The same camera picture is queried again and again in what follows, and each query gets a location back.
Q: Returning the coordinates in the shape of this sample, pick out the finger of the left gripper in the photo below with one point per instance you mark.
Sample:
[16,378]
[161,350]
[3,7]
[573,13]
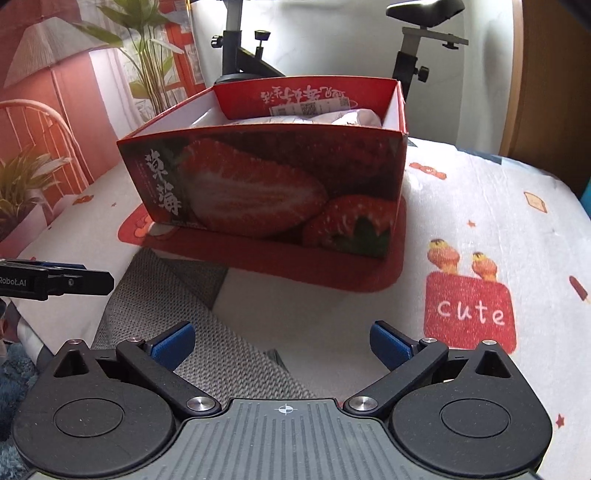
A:
[39,280]

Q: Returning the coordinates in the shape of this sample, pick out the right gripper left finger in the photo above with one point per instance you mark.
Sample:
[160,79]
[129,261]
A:
[107,414]

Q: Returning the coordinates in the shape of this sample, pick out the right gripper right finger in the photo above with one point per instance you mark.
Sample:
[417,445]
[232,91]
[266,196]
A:
[454,413]

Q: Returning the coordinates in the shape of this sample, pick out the grey knit cloth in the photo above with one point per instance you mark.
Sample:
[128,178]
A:
[184,332]

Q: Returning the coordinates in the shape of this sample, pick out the cartoon print table cloth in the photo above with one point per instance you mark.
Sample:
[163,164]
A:
[490,249]

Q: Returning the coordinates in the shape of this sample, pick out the red strawberry cardboard box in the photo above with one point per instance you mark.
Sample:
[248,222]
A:
[320,186]

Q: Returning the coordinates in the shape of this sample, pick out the white plastic bag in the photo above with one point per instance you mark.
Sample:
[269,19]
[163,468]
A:
[354,117]

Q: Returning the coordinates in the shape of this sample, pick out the black exercise bike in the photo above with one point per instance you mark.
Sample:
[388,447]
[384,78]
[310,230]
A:
[248,40]

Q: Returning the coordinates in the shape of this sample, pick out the printed wall backdrop cloth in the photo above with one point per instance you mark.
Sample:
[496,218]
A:
[76,76]

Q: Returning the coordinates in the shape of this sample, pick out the wooden door frame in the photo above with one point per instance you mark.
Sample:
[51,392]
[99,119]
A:
[548,118]

